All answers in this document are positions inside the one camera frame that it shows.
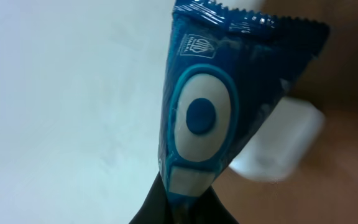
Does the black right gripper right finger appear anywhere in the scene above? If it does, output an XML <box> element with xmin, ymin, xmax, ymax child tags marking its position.
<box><xmin>194</xmin><ymin>187</ymin><xmax>238</xmax><ymax>224</ymax></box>

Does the blue Oreo cookie pack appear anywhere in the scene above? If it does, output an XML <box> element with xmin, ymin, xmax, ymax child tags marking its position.
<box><xmin>158</xmin><ymin>0</ymin><xmax>330</xmax><ymax>222</ymax></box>

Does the white barcode scanner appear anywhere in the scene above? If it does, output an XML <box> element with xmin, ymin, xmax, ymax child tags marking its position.
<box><xmin>229</xmin><ymin>97</ymin><xmax>325</xmax><ymax>182</ymax></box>

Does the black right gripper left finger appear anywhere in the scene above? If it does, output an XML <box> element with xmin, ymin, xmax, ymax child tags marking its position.
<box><xmin>129</xmin><ymin>173</ymin><xmax>173</xmax><ymax>224</ymax></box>

